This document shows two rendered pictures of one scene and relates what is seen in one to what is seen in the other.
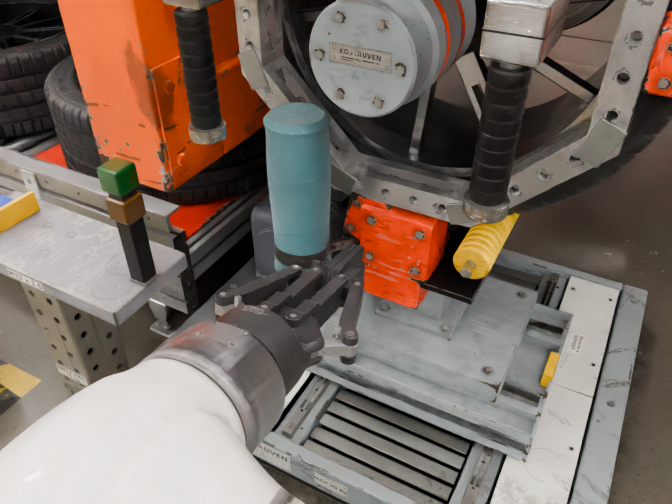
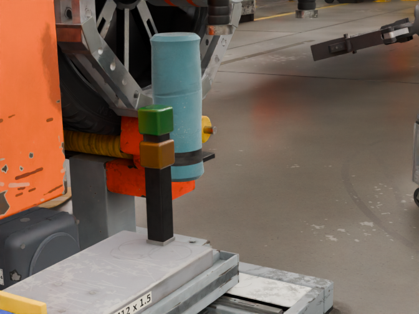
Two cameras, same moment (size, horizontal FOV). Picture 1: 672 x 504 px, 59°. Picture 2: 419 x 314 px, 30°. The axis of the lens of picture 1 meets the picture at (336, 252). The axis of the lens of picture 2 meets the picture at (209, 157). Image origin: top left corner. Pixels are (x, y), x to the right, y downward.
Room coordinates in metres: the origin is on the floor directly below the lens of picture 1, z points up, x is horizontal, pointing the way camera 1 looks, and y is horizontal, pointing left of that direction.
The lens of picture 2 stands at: (0.60, 1.43, 0.87)
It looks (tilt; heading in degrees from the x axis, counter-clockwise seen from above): 14 degrees down; 273
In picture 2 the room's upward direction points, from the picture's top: 1 degrees counter-clockwise
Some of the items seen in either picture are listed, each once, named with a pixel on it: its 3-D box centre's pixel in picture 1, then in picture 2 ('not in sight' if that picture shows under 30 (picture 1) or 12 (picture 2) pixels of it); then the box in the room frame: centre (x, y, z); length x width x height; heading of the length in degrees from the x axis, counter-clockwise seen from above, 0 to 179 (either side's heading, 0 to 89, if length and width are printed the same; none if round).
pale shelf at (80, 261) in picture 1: (60, 250); (76, 298); (0.84, 0.49, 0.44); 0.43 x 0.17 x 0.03; 62
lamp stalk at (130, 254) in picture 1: (131, 226); (158, 176); (0.74, 0.31, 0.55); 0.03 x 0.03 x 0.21; 62
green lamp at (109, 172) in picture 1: (118, 176); (155, 119); (0.74, 0.31, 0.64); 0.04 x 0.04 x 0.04; 62
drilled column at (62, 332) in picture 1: (81, 334); not in sight; (0.85, 0.51, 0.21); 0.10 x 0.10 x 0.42; 62
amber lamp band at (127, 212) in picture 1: (126, 206); (157, 152); (0.74, 0.31, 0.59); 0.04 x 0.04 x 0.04; 62
